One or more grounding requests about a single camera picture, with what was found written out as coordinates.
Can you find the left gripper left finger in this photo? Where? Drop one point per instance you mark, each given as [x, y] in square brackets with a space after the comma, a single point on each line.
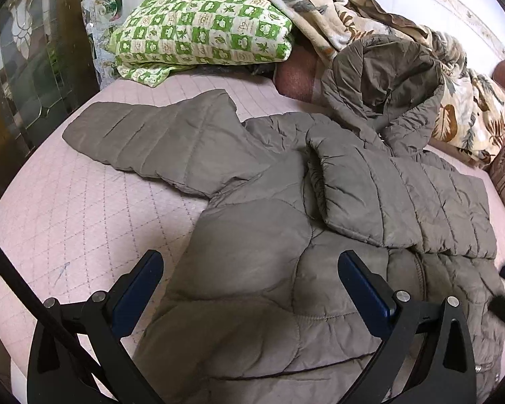
[56, 375]

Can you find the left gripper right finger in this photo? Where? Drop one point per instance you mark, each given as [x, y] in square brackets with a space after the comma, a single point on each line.
[444, 370]

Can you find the grey quilted puffer jacket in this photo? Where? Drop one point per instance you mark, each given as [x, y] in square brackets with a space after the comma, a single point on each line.
[255, 311]

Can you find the leaf pattern fleece blanket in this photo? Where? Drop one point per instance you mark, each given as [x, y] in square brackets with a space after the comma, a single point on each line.
[472, 112]

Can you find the reddish brown pillow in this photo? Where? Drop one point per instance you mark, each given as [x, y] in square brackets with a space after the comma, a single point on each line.
[299, 77]

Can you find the dark wooden glass door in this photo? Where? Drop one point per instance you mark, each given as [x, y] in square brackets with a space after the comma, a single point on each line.
[46, 73]

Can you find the green checkered pillow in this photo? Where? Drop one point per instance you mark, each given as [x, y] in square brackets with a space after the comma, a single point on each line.
[162, 36]

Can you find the plastic wrapped item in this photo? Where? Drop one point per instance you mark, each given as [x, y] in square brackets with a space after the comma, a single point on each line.
[101, 18]

